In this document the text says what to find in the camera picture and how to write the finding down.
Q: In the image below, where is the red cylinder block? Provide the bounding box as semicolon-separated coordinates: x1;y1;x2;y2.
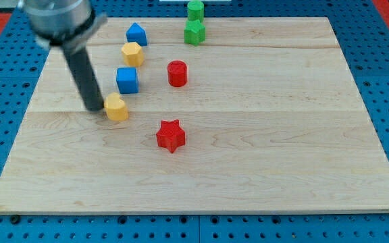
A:
167;60;188;87

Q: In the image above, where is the blue pentagon house block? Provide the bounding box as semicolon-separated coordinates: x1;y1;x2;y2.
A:
126;22;148;47

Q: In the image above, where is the green star block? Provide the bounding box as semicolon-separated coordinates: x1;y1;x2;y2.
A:
184;20;206;46

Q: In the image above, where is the red star block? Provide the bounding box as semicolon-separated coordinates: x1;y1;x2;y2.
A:
156;119;186;153

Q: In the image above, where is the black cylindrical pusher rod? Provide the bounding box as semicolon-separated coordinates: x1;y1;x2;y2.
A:
63;47;104;111

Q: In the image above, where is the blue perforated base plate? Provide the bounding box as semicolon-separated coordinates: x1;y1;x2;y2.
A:
0;1;389;242

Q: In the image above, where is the blue cube block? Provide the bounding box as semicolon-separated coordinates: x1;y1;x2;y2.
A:
115;67;139;94

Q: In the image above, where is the yellow heart block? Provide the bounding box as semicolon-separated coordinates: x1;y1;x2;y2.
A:
104;92;129;122

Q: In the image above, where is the green cylinder block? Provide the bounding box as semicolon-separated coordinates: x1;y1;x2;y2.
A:
187;0;205;22

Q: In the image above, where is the wooden board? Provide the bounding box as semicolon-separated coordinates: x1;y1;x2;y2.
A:
0;17;389;215

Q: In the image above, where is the yellow hexagon block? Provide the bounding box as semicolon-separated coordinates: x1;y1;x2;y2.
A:
121;42;144;67

